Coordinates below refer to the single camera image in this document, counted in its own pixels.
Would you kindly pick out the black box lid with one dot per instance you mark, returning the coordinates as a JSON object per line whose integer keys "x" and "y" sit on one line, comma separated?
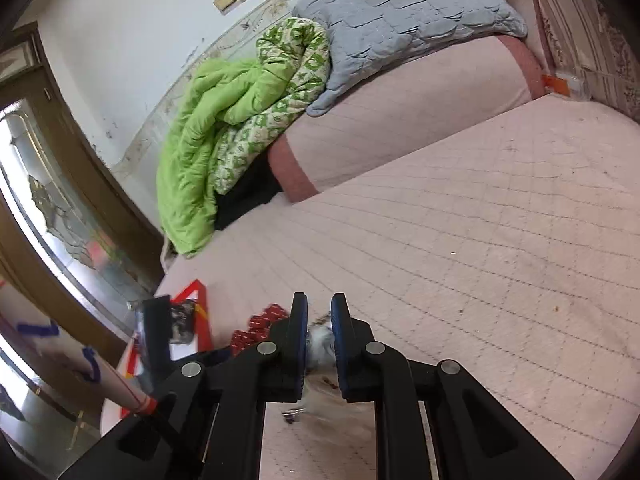
{"x": 155, "y": 340}

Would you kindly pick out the wooden glass door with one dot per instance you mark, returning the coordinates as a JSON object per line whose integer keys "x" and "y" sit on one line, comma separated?
{"x": 50, "y": 185}

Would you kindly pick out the green quilt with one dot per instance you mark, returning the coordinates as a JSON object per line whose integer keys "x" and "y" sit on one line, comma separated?
{"x": 200, "y": 135}

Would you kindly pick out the grey quilted blanket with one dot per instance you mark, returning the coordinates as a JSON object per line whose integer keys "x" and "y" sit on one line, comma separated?
{"x": 400, "y": 15}

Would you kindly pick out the plastic bottle with orange label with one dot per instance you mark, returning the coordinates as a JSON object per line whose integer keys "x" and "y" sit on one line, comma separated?
{"x": 562, "y": 85}

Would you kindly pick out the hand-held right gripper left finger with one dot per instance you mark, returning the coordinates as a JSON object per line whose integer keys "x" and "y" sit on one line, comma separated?
{"x": 300, "y": 350}

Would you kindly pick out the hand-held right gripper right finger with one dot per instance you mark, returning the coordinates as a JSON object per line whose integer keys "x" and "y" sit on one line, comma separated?
{"x": 337, "y": 350}

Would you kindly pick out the striped headboard cushion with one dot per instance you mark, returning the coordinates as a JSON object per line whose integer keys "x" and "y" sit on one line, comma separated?
{"x": 590, "y": 35}

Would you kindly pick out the pink bolster pillow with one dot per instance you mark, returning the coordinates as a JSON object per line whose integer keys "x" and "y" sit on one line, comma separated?
{"x": 400, "y": 120}

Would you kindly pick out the pile of metal jewelry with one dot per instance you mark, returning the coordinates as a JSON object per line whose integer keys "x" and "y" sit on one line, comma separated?
{"x": 181, "y": 322}

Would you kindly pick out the black cloth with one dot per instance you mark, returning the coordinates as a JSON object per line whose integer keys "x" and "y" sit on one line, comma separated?
{"x": 245, "y": 195}

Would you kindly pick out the pink quilted bed cover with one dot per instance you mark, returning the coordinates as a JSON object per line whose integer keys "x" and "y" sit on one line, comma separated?
{"x": 450, "y": 260}

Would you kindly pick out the red jewelry box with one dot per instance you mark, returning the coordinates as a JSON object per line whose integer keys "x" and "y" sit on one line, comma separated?
{"x": 202, "y": 320}

